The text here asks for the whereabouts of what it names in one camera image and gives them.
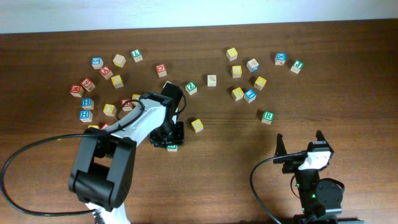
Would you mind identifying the green r block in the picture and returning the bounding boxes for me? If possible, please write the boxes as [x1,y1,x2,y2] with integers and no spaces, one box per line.
[261,111,274,124]
[166,145,178,152]

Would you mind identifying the yellow S block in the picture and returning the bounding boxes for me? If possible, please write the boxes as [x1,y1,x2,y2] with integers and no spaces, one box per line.
[191,119,204,133]

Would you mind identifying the yellow block back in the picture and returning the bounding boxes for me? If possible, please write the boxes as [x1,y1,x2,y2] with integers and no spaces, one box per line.
[226,47,238,61]

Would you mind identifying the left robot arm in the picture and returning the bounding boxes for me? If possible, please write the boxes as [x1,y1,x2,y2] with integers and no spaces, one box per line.
[68,83,186,223]

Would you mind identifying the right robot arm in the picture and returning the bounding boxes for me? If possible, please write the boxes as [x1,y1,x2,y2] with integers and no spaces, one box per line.
[275,130,345,224]

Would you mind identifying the green Z block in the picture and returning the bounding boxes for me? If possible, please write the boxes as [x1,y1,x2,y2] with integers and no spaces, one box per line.
[185,82,198,95]

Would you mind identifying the red A block front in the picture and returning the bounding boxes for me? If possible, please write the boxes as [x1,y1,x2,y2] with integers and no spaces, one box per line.
[121,99,132,111]

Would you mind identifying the red a block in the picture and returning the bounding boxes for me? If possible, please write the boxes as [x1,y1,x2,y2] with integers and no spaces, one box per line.
[99,66,113,80]
[121,99,132,111]

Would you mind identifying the yellow C block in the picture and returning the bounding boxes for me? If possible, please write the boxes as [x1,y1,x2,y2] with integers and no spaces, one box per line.
[132,94,140,100]

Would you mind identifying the blue I block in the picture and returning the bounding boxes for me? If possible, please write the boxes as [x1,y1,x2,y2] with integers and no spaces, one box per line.
[244,89,257,103]

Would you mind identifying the red Q block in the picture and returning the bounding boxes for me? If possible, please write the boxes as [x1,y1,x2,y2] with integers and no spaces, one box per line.
[155,64,167,77]

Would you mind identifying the yellow O block middle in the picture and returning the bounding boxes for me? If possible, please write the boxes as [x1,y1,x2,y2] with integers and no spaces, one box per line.
[103,104,117,116]

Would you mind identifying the yellow o block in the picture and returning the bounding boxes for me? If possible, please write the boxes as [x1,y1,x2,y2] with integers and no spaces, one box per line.
[88,125,100,129]
[103,104,117,116]

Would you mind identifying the red I block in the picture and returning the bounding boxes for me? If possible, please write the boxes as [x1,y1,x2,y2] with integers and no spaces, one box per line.
[100,123,109,129]

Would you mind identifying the plain top block red-side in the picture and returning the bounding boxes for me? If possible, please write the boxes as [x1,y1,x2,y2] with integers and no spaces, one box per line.
[207,75,217,87]

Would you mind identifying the yellow block lower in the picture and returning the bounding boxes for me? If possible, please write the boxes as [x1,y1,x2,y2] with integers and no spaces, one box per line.
[231,87,244,101]

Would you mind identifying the yellow block right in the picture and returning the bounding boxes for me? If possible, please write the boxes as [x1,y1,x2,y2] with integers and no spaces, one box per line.
[254,77,267,90]

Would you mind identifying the green J block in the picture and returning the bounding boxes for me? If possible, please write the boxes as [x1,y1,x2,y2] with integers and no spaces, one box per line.
[290,60,304,74]

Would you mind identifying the yellow block near A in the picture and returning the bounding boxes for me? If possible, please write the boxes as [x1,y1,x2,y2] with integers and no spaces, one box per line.
[111,75,124,88]

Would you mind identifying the yellow O block front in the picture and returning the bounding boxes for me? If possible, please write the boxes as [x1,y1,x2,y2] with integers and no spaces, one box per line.
[88,125,100,129]

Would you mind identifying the blue X block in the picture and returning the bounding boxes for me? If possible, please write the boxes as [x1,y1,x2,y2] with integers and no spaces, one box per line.
[274,52,287,65]

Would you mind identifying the green L block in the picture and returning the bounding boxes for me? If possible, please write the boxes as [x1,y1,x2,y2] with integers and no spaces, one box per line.
[131,49,143,62]

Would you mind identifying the blue H block lower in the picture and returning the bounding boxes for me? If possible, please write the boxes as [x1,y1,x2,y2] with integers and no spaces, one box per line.
[79,110,93,123]

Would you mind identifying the blue h block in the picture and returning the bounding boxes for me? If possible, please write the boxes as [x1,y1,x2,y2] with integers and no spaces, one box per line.
[81,98,94,110]
[79,110,93,123]

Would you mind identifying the blue D side block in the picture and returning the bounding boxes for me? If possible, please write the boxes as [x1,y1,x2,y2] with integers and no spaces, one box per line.
[246,58,259,72]

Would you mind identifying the blue H block upper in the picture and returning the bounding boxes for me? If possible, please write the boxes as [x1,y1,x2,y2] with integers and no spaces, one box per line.
[81,98,94,110]

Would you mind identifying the plain top yellow-side block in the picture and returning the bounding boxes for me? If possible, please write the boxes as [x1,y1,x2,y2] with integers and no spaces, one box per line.
[113,54,126,68]

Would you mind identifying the red A block back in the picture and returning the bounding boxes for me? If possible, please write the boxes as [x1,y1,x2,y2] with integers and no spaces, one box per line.
[99,66,113,80]

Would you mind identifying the red 9 block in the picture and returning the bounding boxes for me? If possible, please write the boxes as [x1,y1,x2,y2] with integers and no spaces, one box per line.
[81,78,95,92]

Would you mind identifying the blue 5 block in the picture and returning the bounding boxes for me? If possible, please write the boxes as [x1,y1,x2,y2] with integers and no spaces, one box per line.
[91,57,103,70]

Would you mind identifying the red M block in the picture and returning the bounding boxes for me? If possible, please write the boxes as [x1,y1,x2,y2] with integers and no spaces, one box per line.
[70,85,84,98]

